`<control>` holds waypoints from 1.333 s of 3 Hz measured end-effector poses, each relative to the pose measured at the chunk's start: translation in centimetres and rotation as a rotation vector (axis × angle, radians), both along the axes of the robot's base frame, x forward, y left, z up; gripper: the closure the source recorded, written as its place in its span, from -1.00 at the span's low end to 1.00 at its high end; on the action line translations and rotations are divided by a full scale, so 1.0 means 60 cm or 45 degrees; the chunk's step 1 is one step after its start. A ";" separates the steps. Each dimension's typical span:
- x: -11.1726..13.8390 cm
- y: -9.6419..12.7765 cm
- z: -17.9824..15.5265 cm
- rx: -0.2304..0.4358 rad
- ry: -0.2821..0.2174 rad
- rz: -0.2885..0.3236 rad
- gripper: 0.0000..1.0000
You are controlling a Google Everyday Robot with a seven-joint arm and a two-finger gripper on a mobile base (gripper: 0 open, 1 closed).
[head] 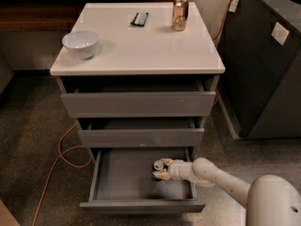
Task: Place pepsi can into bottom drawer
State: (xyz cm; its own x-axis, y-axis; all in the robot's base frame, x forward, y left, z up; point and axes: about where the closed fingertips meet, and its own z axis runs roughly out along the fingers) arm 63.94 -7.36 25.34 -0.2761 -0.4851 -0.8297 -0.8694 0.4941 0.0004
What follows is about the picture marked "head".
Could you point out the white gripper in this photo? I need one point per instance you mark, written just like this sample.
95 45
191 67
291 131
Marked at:
176 169

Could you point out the blue pepsi can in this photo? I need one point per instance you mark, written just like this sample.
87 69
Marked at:
156 166

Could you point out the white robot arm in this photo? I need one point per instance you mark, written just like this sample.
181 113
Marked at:
270 200

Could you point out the grey bottom drawer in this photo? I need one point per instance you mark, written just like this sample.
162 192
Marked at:
122 184

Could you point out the grey drawer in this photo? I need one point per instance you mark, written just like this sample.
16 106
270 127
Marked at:
140 132
122 184
139 104

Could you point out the grey drawer cabinet white top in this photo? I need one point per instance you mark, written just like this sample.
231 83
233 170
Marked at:
133 58

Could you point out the grey middle drawer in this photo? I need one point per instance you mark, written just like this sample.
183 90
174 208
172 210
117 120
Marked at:
140 132

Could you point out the grey top drawer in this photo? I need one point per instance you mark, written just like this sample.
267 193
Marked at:
139 104

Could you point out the gold soda can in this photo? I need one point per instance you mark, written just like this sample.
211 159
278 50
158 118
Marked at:
179 14

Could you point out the dark grey bin cabinet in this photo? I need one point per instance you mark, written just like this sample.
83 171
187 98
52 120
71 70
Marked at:
261 87

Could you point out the white bowl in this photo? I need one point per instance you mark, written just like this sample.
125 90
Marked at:
81 44

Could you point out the small black snack packet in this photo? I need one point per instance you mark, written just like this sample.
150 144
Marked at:
140 19

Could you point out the white sticker on cabinet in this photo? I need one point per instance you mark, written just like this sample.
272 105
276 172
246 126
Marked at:
280 33

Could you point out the white label tag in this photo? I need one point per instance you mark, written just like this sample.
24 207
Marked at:
233 5

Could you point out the brown wooden shelf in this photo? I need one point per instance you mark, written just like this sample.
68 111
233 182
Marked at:
46 15

